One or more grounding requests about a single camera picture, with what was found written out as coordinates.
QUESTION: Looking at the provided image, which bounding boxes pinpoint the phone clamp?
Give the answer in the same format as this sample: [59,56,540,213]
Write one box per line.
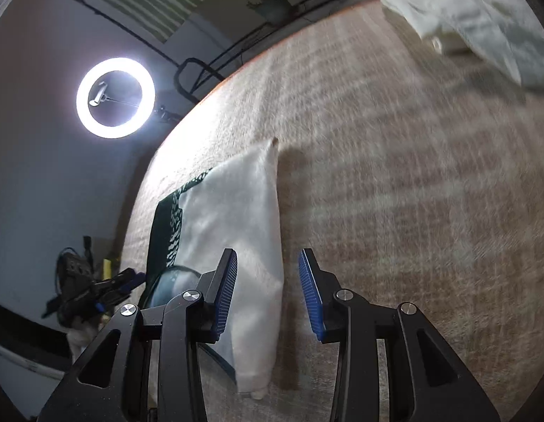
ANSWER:
[88,80,110,107]

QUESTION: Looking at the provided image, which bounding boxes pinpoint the beige checked blanket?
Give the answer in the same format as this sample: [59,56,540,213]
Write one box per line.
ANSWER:
[118,0,544,422]

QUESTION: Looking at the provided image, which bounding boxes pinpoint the white ring light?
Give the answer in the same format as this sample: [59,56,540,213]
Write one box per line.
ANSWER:
[76,56,156,138]

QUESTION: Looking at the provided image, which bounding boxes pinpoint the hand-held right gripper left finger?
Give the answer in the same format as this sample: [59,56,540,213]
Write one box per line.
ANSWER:
[37,248,238,422]

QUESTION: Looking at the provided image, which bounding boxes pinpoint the green white tree-print T-shirt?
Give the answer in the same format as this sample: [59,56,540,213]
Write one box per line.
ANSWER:
[138,137,285,401]

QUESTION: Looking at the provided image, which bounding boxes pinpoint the black metal clothes rack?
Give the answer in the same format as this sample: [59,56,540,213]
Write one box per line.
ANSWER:
[43,0,470,106]

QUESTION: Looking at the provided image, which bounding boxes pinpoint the black floor device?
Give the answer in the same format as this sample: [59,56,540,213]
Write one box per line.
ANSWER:
[56,235,94,295]

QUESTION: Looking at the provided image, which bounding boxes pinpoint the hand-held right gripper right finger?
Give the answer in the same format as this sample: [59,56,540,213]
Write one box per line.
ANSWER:
[298,248,501,422]

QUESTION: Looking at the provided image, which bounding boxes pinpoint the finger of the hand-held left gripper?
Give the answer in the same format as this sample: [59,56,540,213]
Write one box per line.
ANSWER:
[115,268,146,286]
[95,283,138,313]

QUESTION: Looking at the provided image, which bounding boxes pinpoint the green striped white cloth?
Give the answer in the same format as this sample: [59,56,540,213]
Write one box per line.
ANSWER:
[56,0,220,45]

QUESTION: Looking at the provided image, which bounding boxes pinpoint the crumpled white cloth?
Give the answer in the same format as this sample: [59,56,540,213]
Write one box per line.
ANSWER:
[380,0,541,91]

